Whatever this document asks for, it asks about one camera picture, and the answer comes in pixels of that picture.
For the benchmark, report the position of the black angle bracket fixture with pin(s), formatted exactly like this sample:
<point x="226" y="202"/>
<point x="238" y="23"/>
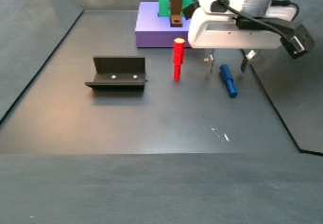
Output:
<point x="120" y="73"/>

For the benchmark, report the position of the blue hexagonal peg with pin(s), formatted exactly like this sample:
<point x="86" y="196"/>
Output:
<point x="228" y="80"/>

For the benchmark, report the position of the brown bracket with holes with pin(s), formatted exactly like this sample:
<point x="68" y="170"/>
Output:
<point x="176" y="13"/>

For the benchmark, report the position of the purple base block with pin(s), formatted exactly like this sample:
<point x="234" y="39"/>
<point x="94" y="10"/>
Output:
<point x="154" y="32"/>

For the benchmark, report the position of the red hexagonal peg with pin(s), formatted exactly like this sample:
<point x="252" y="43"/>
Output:
<point x="178" y="57"/>

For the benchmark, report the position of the green U-shaped block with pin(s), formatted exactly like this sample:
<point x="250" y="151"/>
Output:
<point x="165" y="7"/>

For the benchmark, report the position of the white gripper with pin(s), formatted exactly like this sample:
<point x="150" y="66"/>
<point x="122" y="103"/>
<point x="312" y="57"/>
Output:
<point x="214" y="30"/>

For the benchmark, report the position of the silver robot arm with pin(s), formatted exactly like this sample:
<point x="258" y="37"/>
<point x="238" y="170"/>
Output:
<point x="214" y="28"/>

